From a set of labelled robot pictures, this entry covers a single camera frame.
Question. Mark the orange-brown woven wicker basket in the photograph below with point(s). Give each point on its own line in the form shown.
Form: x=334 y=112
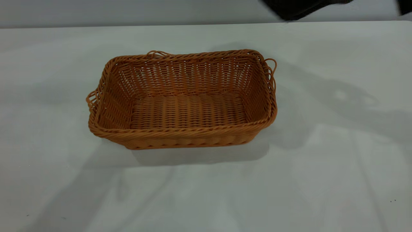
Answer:
x=190 y=109

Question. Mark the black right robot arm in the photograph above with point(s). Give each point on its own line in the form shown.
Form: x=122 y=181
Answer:
x=299 y=8

